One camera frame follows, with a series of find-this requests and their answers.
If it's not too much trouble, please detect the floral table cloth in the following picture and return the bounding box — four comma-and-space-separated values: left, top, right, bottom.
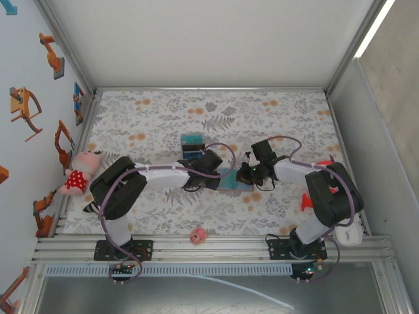
64, 90, 356, 236

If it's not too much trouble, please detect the red shark plush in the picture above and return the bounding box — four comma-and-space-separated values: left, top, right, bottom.
301, 155, 340, 212

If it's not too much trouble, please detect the small pink toy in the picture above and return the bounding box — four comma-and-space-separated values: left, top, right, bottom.
190, 228, 208, 245

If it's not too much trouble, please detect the circuit board with LEDs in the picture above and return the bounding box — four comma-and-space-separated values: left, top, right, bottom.
109, 263, 136, 276
290, 260, 325, 281

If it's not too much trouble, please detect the white plastic tube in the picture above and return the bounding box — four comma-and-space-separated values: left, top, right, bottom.
192, 273, 295, 311

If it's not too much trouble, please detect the pink plush doll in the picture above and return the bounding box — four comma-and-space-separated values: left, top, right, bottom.
58, 150, 105, 197

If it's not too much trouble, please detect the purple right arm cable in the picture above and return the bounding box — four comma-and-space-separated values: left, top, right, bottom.
265, 135, 359, 285

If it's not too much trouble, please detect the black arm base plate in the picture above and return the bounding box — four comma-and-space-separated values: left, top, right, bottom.
268, 238, 328, 261
94, 239, 155, 262

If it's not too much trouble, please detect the aluminium extrusion frame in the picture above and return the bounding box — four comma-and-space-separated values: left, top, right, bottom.
31, 0, 415, 314

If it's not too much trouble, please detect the slotted grey cable duct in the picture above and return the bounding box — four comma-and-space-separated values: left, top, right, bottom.
45, 264, 294, 277

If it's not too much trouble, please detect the blue rail wall sticker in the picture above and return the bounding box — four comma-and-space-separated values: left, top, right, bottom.
72, 82, 86, 127

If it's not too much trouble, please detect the orange claw gripper wall sticker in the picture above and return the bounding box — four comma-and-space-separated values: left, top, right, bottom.
9, 86, 43, 142

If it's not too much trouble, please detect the orange machine wall sticker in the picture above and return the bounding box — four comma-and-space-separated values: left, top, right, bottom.
0, 266, 31, 311

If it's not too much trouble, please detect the blue angular wall sticker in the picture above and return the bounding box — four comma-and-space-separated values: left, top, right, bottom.
0, 0, 19, 16

